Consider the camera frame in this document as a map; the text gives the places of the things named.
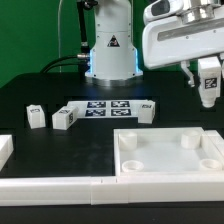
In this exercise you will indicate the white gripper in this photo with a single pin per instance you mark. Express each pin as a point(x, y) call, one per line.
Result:
point(182, 30)

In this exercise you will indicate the white square tabletop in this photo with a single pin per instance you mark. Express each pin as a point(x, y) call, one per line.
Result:
point(165, 150)

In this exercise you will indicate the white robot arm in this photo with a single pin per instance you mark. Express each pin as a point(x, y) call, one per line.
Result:
point(113, 59)

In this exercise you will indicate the fiducial marker sheet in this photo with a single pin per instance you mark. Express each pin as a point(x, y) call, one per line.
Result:
point(107, 108)

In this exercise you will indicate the white front obstacle bar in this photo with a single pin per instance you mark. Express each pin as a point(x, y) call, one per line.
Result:
point(111, 190)

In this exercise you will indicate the white left obstacle block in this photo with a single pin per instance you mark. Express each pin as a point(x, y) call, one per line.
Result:
point(6, 149)

